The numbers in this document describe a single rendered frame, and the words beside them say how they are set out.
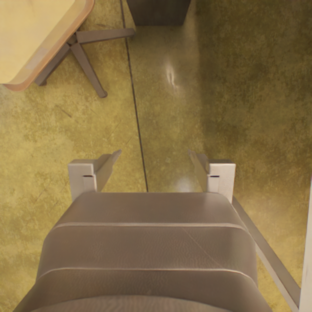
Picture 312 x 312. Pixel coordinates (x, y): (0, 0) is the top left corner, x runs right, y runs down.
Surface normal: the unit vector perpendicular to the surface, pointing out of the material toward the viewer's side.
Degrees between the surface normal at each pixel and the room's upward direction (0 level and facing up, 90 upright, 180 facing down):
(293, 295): 90
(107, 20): 0
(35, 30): 0
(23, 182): 0
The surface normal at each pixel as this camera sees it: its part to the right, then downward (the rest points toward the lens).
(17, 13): -0.02, 0.28
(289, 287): -0.11, -0.96
